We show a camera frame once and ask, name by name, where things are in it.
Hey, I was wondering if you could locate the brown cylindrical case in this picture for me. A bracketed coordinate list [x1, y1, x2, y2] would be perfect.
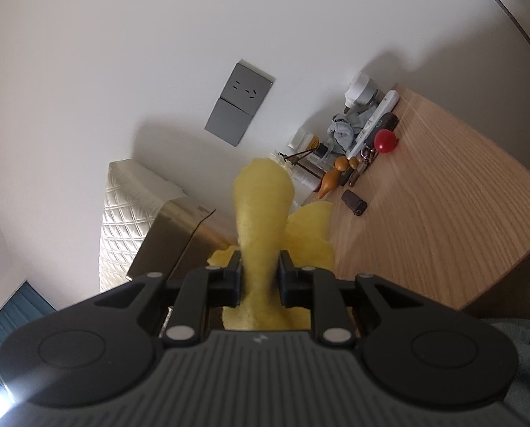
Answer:
[341, 189, 368, 217]

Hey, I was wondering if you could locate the dark hair brush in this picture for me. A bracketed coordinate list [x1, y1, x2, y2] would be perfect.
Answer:
[365, 113, 400, 148]

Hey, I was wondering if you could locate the white quilted headboard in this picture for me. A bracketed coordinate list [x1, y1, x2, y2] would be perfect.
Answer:
[98, 160, 186, 294]

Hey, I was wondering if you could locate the grey crumpled cloth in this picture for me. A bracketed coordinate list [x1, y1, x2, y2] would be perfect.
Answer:
[327, 113, 371, 152]

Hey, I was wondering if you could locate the red ball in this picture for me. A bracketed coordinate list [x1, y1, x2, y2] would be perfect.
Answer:
[375, 129, 399, 154]

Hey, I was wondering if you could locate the white medicine box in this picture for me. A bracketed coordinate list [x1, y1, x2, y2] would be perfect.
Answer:
[289, 129, 321, 152]

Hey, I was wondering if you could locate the gold bedside cabinet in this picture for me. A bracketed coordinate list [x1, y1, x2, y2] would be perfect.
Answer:
[126, 197, 236, 285]

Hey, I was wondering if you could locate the blue curtain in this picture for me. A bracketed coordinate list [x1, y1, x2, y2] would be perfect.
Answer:
[0, 279, 57, 395]

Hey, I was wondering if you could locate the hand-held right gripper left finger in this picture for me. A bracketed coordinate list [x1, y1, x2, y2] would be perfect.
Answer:
[94, 250, 242, 347]

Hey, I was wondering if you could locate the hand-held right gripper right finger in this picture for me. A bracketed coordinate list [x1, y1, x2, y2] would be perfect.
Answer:
[278, 250, 431, 347]

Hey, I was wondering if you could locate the teal blanket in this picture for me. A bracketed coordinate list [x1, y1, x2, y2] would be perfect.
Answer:
[487, 318, 530, 427]

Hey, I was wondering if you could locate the grey wall socket panel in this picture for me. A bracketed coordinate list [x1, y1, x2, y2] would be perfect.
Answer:
[204, 59, 275, 147]

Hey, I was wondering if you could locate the yellow cleaning cloth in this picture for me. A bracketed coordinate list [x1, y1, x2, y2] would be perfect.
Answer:
[208, 158, 337, 332]

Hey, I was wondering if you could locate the orange gourd pendant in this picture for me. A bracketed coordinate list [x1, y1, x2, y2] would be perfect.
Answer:
[318, 157, 350, 199]

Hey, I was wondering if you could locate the white thermometer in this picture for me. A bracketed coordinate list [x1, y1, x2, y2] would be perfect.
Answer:
[346, 90, 400, 160]

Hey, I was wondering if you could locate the white plug adapter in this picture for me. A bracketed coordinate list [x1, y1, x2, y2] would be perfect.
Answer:
[344, 72, 384, 114]

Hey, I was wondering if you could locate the key bunch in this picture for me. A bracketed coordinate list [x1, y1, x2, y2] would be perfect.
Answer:
[347, 146, 379, 188]

